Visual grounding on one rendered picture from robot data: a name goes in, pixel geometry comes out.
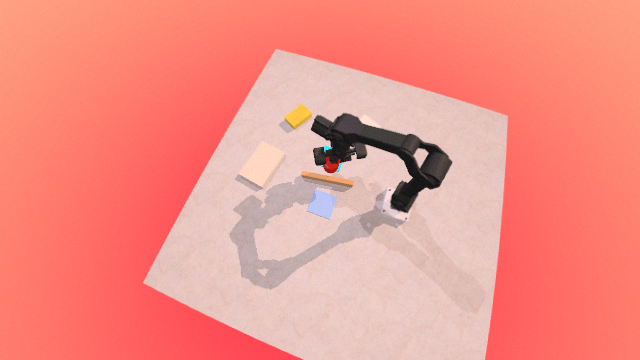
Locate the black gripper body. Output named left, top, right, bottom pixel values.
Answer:
left=313, top=142, right=368, bottom=166

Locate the orange flat bar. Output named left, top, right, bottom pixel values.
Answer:
left=301, top=171, right=354, bottom=187

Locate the yellow flat bar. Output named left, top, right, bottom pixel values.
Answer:
left=284, top=105, right=312, bottom=130

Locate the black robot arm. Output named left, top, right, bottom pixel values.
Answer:
left=311, top=113, right=452, bottom=214

